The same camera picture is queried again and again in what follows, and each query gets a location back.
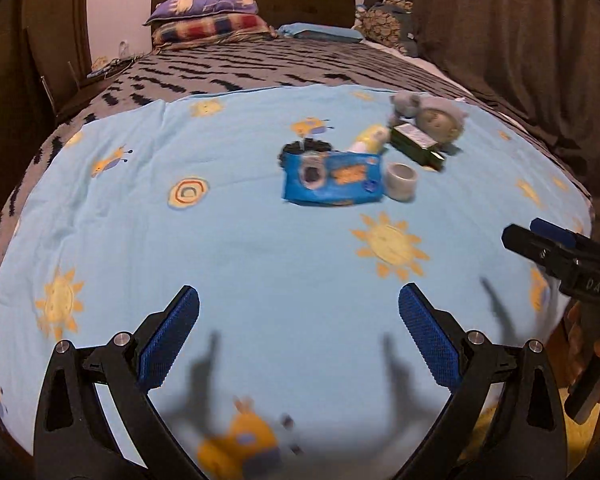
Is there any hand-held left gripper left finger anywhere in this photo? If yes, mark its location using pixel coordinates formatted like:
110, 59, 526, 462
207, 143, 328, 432
34, 284, 201, 480

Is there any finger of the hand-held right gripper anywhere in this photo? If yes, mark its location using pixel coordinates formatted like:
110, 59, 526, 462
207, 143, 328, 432
501, 224, 583, 283
529, 217, 590, 250

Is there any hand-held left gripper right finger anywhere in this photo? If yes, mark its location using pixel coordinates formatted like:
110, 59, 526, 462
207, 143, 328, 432
397, 282, 567, 480

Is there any person's right hand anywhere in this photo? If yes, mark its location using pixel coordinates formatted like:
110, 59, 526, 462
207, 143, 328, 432
565, 302, 600, 392

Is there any light blue printed sheet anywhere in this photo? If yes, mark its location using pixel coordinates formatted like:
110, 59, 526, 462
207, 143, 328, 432
0, 82, 593, 480

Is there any clear tape roll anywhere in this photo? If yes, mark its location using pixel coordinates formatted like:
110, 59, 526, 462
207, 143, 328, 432
384, 162, 419, 203

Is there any dark box with white label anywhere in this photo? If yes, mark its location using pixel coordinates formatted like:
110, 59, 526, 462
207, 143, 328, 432
390, 122, 446, 171

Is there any grey plush toy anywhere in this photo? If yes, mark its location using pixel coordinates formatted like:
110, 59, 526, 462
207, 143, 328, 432
387, 91, 467, 143

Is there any blue snack packet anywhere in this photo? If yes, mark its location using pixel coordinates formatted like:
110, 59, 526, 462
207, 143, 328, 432
281, 151, 385, 206

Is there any cream yellow bottle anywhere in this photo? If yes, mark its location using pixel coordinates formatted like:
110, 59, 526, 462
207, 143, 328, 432
349, 124, 391, 155

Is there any dark grey curtain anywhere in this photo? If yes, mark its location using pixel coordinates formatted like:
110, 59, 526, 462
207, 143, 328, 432
362, 0, 600, 241

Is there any white bed sheet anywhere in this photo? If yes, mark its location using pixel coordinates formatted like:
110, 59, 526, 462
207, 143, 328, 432
377, 42, 461, 83

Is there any black hair scrunchie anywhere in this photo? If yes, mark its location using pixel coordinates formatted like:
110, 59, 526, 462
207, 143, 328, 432
280, 139, 333, 166

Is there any dark nightstand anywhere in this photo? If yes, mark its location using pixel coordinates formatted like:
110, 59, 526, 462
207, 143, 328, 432
55, 57, 131, 113

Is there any brown circle-patterned cushion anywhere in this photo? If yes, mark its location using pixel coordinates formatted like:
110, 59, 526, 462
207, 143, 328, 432
352, 0, 416, 51

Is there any teal flat pillow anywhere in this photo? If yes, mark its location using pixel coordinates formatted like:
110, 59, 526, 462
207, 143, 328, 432
277, 22, 366, 44

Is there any red blue plaid pillow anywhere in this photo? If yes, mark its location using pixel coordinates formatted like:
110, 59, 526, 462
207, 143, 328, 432
151, 12, 278, 48

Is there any dark wooden headboard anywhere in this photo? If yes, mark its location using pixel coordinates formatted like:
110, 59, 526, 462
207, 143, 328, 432
151, 0, 357, 31

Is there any purple printed pillow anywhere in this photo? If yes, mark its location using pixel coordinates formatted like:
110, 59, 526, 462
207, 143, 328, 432
144, 0, 259, 26

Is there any brown wooden wardrobe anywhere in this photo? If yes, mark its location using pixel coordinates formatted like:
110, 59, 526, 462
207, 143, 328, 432
0, 0, 93, 196

